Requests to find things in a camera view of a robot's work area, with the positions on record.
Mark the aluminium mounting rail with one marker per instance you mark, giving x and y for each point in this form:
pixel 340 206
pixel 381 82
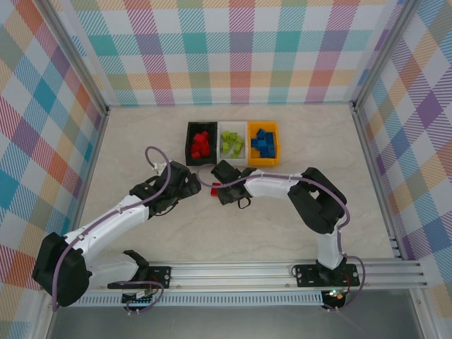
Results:
pixel 229 275

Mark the yellow plastic bin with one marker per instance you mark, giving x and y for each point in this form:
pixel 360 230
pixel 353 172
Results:
pixel 263 161

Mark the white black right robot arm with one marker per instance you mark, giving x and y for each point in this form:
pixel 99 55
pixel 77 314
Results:
pixel 268 185

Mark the black plastic bin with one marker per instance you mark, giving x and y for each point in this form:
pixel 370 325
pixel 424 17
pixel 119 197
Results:
pixel 188 141

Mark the small controller circuit board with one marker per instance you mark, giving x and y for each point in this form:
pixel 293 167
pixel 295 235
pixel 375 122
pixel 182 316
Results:
pixel 141 298
pixel 335 298

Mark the aluminium frame post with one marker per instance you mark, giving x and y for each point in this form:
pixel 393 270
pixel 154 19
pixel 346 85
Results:
pixel 378 53
pixel 78 53

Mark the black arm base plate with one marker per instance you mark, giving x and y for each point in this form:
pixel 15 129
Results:
pixel 303 277
pixel 162 277

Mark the white plastic bin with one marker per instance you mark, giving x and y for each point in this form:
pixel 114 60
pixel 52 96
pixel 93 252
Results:
pixel 231 162

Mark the aluminium side rail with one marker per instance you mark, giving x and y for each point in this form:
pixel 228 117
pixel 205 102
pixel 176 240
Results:
pixel 375 176
pixel 88 176

